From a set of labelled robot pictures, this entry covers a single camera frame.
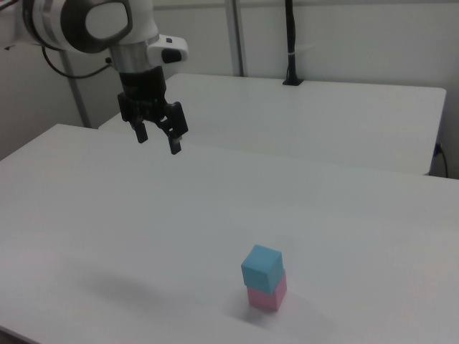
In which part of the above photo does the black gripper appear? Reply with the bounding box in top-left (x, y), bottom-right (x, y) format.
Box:
top-left (117, 68), bottom-right (189, 156)

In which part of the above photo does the blue cube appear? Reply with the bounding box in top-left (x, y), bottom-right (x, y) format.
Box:
top-left (240, 244), bottom-right (283, 293)

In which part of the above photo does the pink cube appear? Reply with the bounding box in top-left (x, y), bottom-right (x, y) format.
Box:
top-left (246, 269), bottom-right (288, 311)

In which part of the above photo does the white rounded-corner table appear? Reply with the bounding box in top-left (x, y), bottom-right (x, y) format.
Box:
top-left (97, 72), bottom-right (448, 176)

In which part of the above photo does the grey metal partition post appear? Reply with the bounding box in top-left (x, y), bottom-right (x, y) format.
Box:
top-left (224, 0), bottom-right (249, 77)
top-left (62, 49), bottom-right (91, 129)

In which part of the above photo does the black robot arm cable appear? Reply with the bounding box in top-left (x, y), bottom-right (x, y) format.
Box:
top-left (42, 45), bottom-right (113, 79)

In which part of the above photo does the black camera pole with base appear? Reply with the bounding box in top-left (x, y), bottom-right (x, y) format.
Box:
top-left (282, 0), bottom-right (306, 87)

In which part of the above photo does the black cable with blue plug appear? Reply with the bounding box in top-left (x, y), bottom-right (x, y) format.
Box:
top-left (434, 142), bottom-right (450, 177)

